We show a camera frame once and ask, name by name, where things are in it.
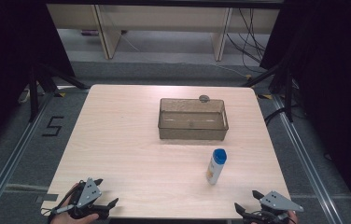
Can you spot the clear brown plastic box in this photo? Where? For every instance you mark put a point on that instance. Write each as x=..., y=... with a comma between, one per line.
x=192, y=123

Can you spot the person's right hand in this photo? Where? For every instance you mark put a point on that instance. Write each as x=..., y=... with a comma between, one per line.
x=292, y=216

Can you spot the white bottle with blue cap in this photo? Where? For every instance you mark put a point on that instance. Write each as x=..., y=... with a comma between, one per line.
x=216, y=166

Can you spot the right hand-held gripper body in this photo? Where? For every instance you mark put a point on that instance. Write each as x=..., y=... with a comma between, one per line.
x=277, y=201

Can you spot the black curtain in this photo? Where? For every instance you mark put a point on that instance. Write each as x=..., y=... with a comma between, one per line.
x=335, y=93
x=15, y=62

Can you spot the metal floor rail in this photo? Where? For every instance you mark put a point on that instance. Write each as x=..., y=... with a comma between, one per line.
x=304, y=161
x=11, y=158

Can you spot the person's left hand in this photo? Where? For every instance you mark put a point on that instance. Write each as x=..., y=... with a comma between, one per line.
x=71, y=218

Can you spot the black metal stand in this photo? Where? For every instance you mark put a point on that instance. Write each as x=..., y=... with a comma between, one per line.
x=288, y=93
x=35, y=93

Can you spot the small grey round disc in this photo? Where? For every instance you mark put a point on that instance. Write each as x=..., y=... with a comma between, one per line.
x=203, y=98

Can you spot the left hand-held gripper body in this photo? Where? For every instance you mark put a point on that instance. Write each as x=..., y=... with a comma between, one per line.
x=88, y=193

